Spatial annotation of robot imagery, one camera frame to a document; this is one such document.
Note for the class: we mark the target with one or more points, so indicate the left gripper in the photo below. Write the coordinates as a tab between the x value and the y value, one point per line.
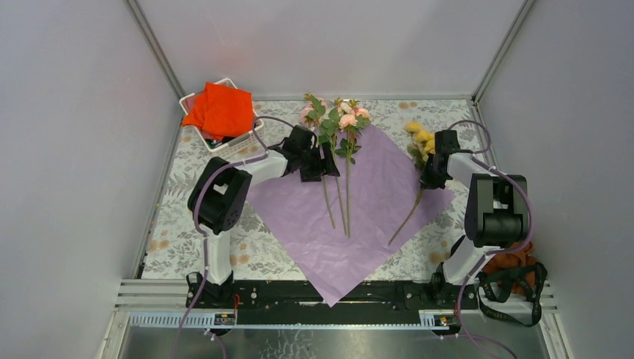
312	174

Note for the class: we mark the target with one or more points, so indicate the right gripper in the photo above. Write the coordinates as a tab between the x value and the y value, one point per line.
426	182

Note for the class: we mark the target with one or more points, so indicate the yellow flower stem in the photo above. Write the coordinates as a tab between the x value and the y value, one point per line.
420	149

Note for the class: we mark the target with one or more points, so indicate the pink white rose stems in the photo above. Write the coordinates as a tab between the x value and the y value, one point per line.
350	119

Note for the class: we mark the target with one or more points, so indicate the pink flower stem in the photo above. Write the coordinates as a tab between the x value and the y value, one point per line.
311	116

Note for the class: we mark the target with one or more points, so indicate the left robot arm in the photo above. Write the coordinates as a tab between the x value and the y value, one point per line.
218	199

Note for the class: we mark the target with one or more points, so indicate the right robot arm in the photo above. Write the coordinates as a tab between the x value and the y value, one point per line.
495	218

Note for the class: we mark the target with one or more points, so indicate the floral table cloth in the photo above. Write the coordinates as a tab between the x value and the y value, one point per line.
174	245

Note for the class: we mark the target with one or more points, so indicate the orange cloth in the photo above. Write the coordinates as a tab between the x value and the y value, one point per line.
221	112

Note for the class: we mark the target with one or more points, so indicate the brown cloth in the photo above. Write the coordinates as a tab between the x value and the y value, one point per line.
517	259

